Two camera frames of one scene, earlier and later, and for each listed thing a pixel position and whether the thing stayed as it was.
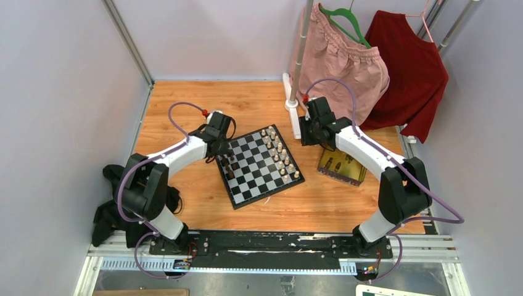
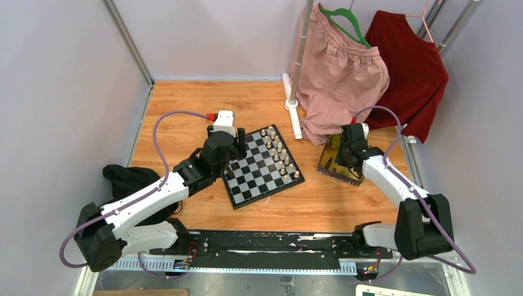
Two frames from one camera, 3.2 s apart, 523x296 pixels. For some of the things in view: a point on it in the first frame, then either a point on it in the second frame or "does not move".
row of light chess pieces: x=279 y=154 does not move
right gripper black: x=306 y=140 -> x=340 y=158
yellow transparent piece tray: x=339 y=166 does not move
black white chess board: x=258 y=164 does not move
